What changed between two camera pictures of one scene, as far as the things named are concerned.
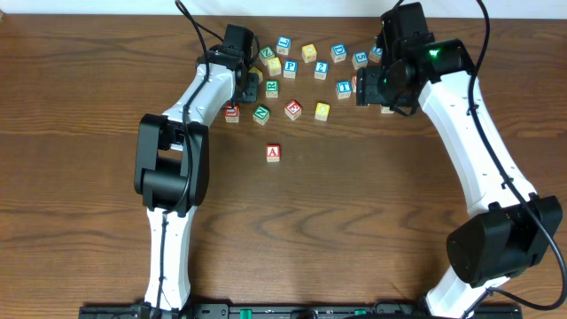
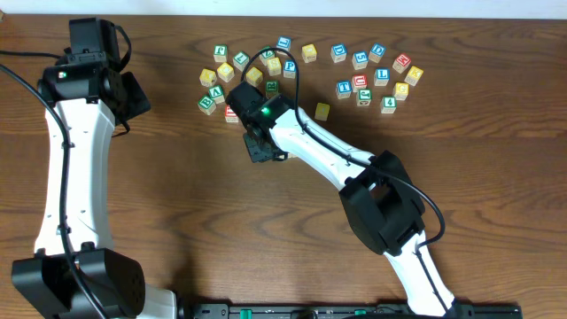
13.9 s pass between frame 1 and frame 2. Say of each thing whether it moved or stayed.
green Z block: stayed
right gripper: moved
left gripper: moved
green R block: stayed
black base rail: stayed
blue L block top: stayed
